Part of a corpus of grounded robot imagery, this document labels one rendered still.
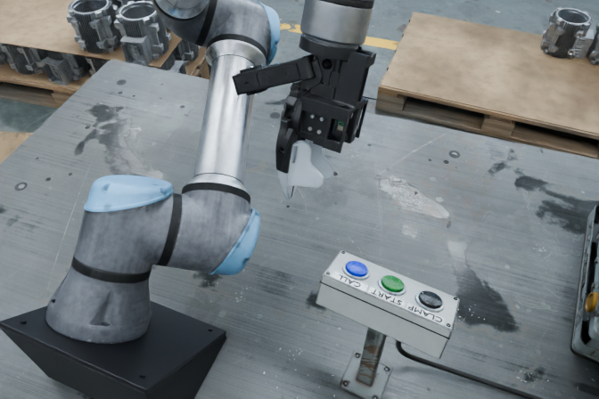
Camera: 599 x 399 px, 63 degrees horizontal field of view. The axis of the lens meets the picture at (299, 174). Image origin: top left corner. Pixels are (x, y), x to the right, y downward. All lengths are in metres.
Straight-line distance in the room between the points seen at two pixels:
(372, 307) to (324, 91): 0.28
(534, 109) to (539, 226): 1.47
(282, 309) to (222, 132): 0.34
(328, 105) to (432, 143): 0.72
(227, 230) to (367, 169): 0.48
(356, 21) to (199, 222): 0.39
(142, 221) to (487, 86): 2.14
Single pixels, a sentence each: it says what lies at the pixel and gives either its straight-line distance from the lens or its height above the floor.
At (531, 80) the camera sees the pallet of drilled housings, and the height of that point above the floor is 0.15.
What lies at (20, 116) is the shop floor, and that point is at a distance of 2.90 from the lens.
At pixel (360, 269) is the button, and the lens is 0.66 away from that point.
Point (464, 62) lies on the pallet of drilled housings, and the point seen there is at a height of 0.15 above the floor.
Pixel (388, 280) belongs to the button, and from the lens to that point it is 0.65.
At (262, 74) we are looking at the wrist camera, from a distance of 0.60.
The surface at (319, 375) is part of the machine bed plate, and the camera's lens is 0.88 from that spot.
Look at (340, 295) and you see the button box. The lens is 0.65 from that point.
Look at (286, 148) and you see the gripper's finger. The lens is 0.58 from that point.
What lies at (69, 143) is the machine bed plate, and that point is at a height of 0.80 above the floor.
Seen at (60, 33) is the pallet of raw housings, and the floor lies 0.35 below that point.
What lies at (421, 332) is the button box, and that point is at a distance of 0.64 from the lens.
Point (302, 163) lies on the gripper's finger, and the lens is 0.60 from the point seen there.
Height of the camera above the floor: 1.63
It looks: 47 degrees down
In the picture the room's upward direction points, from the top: straight up
